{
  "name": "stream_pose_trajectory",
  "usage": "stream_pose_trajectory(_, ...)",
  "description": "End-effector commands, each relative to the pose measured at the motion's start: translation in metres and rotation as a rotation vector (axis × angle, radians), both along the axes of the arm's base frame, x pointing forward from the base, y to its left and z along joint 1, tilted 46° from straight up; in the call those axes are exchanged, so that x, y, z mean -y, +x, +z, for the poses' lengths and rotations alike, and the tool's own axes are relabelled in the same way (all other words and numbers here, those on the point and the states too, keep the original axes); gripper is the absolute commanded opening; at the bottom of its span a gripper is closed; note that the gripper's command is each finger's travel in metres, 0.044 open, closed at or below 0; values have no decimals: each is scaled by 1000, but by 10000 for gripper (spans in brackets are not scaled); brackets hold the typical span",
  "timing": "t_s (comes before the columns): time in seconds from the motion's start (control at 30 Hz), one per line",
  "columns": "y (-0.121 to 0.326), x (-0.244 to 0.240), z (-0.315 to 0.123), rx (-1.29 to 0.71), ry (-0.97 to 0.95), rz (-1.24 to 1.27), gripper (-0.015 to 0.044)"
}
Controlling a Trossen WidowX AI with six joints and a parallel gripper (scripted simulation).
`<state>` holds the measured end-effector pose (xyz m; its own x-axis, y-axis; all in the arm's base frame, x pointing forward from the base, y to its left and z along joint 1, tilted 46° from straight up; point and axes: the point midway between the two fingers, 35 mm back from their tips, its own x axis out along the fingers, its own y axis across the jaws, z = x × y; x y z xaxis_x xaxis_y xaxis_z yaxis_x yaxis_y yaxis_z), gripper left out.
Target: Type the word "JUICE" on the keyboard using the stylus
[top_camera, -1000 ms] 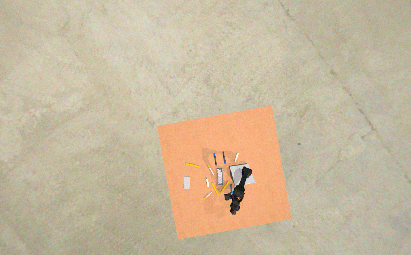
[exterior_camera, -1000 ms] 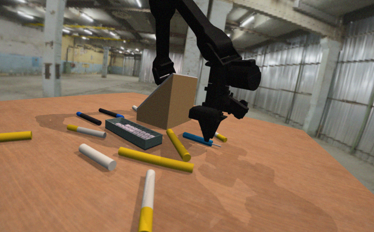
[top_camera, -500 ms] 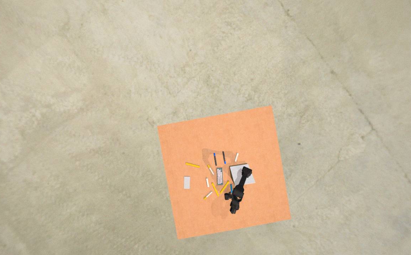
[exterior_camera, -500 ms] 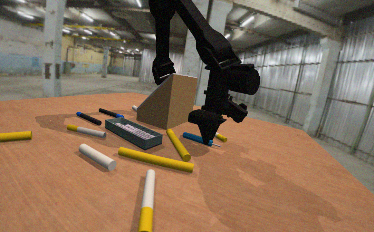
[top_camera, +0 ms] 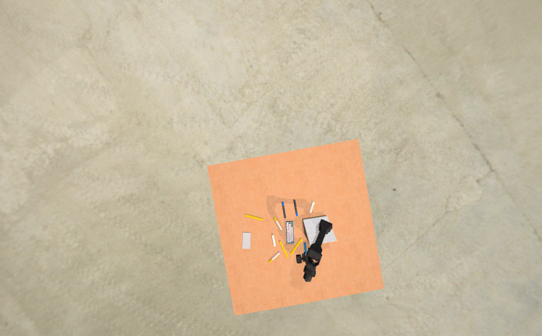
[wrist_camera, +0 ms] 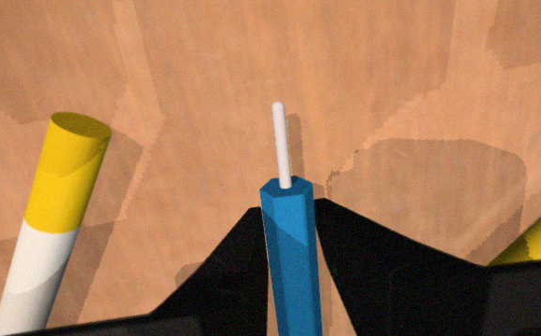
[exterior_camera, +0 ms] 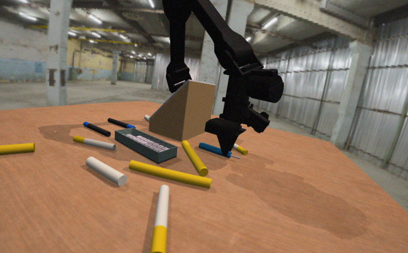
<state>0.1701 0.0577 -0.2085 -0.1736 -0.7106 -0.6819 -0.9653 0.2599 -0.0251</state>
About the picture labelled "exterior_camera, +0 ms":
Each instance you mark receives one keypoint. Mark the black cylinder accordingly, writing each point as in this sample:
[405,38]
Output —
[97,129]
[125,125]

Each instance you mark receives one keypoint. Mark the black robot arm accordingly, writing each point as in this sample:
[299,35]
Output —
[232,52]

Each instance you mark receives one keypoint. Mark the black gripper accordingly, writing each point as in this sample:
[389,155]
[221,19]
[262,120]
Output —
[226,126]

